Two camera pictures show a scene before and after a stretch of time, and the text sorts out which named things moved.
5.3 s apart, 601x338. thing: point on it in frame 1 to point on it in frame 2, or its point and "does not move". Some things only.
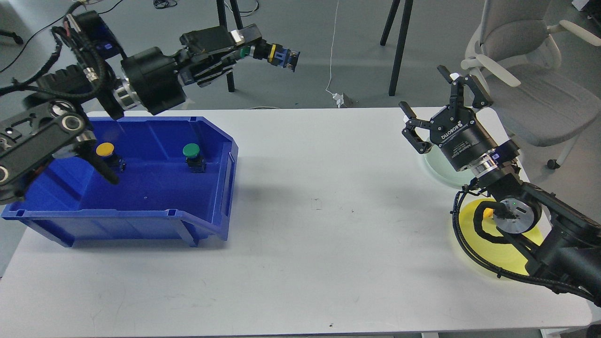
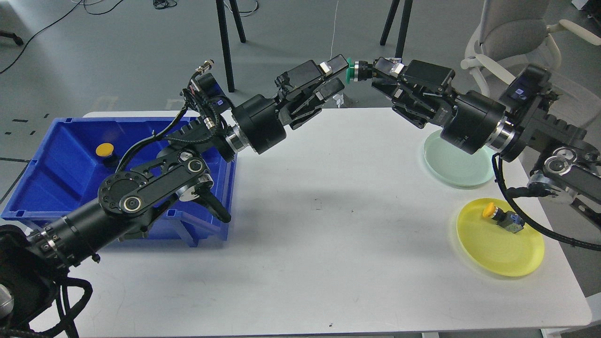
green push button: x=277 y=54 to x=360 y=71
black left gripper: x=153 y=74 to x=258 y=119
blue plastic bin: x=178 y=179 does not move
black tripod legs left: x=223 y=21 does not move
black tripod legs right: x=408 y=11 does not move
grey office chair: x=514 y=53 does not move
